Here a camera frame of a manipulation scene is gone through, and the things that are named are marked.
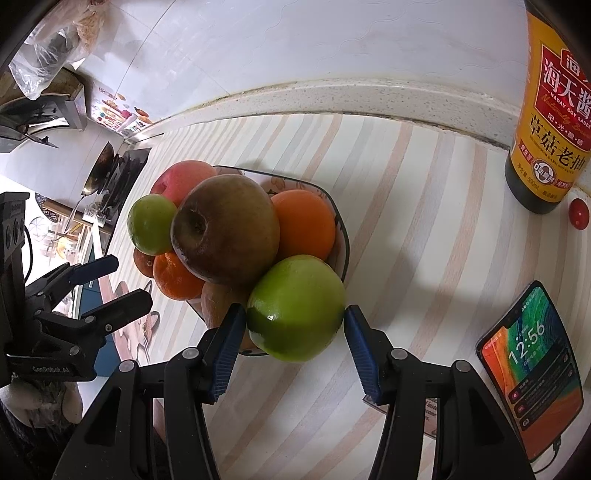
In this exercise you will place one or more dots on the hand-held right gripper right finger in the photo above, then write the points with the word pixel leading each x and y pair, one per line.
pixel 362 355

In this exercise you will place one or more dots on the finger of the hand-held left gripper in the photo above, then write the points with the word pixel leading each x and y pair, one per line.
pixel 129 304
pixel 99 267

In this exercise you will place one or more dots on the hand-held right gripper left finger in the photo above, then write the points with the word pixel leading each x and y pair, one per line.
pixel 226 350

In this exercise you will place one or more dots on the small dark red plum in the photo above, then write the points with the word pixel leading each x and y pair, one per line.
pixel 143 263

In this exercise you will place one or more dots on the brown apple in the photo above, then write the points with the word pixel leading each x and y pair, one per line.
pixel 219 302

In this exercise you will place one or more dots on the small orange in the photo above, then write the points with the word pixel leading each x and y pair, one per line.
pixel 175 279

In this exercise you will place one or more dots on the green fruit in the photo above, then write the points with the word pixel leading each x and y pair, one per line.
pixel 295 307
pixel 150 224

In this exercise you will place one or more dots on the floral ceramic plate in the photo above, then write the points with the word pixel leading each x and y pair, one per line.
pixel 339 249

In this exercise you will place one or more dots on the dark red apple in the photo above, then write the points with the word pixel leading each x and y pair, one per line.
pixel 226 230

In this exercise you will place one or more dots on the large red apple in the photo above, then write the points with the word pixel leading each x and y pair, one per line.
pixel 180 177

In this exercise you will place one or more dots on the large orange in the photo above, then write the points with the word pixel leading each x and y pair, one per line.
pixel 307 226

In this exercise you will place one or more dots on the person's left hand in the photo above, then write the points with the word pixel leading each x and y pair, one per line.
pixel 41 401

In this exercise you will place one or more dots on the pink card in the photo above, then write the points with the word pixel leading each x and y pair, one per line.
pixel 431 417

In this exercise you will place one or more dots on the black gas stove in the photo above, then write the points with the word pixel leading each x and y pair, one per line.
pixel 129 170

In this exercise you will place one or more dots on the black wok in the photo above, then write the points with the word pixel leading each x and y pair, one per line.
pixel 101 166

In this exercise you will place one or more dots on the striped cat tablecloth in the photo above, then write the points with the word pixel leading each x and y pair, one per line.
pixel 415 207

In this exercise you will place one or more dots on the range hood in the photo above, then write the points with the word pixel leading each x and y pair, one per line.
pixel 46 115

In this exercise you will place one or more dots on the black smartphone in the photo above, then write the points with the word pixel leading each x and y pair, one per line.
pixel 531 369

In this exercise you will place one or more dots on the plastic bag with dark contents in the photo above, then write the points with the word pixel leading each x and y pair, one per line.
pixel 41 60

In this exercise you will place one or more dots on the red cherry tomato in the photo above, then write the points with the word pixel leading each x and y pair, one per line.
pixel 578 214

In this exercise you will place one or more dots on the soy sauce bottle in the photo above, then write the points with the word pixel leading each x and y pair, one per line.
pixel 549 115

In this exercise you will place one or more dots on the colourful wall stickers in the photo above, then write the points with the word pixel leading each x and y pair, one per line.
pixel 115 113

